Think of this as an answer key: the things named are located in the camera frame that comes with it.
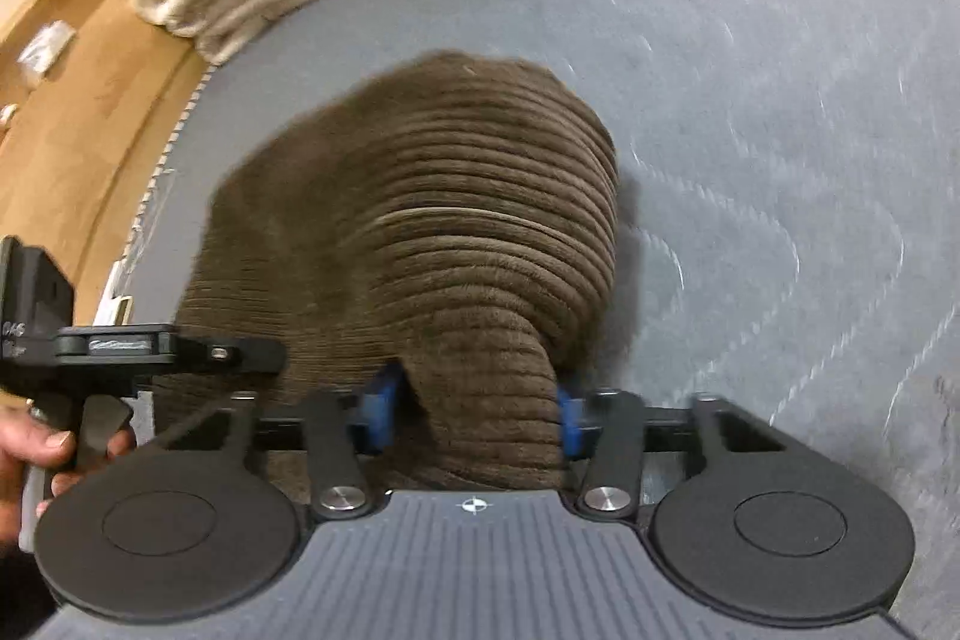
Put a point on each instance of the white plastic packet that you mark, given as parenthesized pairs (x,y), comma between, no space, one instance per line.
(46,46)

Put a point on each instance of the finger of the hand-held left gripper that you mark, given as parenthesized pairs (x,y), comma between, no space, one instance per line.
(232,356)

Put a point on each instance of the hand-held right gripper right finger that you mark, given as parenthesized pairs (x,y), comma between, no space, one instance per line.
(571,424)

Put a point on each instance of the grey quilted mattress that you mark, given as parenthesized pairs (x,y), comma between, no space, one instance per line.
(750,123)

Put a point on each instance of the person's left hand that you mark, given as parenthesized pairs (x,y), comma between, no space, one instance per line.
(30,441)

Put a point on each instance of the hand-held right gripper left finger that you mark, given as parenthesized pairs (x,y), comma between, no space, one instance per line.
(379,409)

